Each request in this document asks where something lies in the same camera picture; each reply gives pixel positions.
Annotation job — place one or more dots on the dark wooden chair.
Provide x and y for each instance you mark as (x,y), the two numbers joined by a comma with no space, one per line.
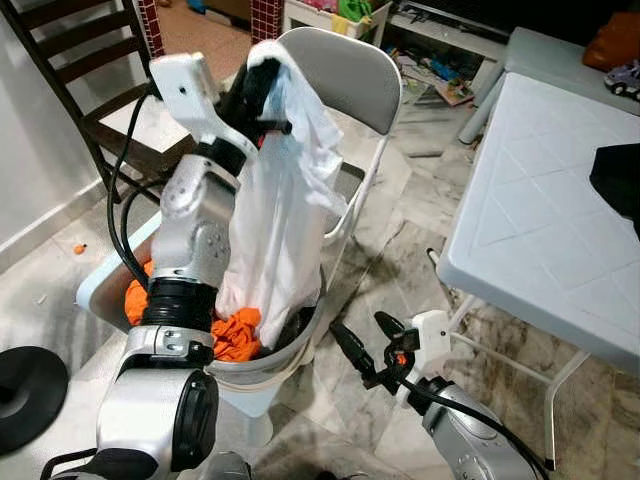
(52,90)

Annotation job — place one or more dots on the grey robot left leg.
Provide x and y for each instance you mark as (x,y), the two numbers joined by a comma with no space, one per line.
(225,468)

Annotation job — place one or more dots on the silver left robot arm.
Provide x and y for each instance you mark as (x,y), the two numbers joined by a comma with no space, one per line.
(190,230)

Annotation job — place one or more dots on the black shirt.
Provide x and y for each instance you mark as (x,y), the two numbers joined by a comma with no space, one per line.
(620,180)

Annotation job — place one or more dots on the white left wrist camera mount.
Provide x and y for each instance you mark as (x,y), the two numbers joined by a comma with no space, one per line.
(185,90)

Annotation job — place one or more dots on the orange bag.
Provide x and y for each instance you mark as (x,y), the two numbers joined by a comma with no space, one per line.
(615,40)

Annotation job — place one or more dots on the small light blue plastic table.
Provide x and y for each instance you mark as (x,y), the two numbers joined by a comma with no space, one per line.
(560,60)

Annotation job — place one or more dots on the white shirt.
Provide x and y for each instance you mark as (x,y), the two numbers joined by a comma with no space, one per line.
(280,230)

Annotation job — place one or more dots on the grey round laundry basket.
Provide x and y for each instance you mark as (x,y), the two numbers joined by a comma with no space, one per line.
(270,365)

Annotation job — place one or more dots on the purple toy car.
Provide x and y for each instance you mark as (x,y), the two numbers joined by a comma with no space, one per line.
(622,80)

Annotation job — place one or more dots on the colourful picture book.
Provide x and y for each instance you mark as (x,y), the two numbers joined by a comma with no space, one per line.
(450,92)

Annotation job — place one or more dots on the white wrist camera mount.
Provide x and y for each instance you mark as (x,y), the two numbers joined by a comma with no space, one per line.
(185,90)
(430,340)

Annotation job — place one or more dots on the white toy box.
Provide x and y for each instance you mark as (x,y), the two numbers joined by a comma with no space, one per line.
(310,18)

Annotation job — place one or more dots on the black round stand base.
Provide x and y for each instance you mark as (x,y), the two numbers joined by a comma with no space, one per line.
(30,400)

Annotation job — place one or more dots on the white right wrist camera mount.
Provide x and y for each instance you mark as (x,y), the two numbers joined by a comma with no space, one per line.
(430,340)

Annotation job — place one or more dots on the large light blue plastic table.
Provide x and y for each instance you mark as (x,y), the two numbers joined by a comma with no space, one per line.
(530,200)

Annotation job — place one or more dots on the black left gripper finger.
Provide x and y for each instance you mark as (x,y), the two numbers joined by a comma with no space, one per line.
(265,80)

